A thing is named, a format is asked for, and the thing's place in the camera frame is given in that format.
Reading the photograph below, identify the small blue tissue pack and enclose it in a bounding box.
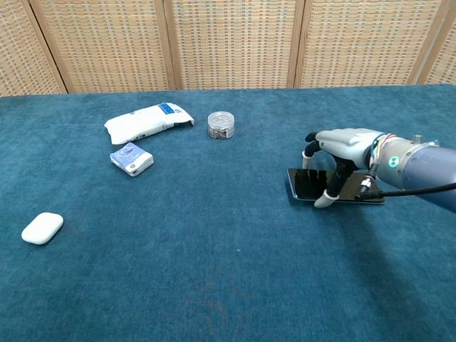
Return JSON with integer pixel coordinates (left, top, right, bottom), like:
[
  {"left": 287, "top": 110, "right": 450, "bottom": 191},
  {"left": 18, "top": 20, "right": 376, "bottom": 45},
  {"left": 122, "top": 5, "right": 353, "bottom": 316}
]
[{"left": 109, "top": 141, "right": 155, "bottom": 178}]

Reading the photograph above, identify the black smartphone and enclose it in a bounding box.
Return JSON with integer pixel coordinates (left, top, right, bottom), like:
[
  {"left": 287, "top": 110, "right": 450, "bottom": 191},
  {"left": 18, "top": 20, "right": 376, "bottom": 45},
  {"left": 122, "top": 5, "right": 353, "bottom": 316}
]
[{"left": 286, "top": 167, "right": 387, "bottom": 206}]

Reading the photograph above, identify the blue table cloth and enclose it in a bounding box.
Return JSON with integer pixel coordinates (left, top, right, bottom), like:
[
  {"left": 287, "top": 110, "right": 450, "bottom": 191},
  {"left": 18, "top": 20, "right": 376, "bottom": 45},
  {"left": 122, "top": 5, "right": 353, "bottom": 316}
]
[{"left": 0, "top": 83, "right": 456, "bottom": 342}]

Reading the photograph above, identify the clear round jar of clips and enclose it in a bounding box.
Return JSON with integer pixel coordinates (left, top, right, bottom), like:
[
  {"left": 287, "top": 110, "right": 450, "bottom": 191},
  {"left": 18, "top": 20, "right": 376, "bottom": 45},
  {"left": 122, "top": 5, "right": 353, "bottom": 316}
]
[{"left": 207, "top": 111, "right": 237, "bottom": 140}]

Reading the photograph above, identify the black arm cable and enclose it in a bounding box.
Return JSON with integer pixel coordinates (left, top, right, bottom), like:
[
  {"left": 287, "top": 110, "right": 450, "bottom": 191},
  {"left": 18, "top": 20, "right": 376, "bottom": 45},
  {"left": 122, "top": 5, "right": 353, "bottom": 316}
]
[{"left": 354, "top": 167, "right": 456, "bottom": 201}]

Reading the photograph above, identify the woven rattan folding screen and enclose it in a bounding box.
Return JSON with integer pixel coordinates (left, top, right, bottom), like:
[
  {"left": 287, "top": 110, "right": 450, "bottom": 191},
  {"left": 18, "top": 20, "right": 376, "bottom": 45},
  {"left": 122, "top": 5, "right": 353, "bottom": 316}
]
[{"left": 0, "top": 0, "right": 456, "bottom": 97}]

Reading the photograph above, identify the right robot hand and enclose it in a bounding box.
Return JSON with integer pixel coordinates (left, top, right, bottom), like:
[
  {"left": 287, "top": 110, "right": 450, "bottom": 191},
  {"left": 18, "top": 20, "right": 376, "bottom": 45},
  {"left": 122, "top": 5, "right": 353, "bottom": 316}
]
[{"left": 301, "top": 128, "right": 386, "bottom": 209}]

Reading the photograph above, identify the white wet wipes pack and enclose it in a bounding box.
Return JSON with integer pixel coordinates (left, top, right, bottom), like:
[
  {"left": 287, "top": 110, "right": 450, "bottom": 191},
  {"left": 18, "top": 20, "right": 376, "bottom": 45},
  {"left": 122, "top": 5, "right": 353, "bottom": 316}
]
[{"left": 103, "top": 102, "right": 195, "bottom": 145}]

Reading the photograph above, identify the white earbuds case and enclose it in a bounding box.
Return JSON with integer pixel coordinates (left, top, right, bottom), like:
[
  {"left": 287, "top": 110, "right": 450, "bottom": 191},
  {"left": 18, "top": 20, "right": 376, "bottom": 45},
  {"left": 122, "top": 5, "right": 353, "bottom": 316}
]
[{"left": 21, "top": 212, "right": 65, "bottom": 246}]

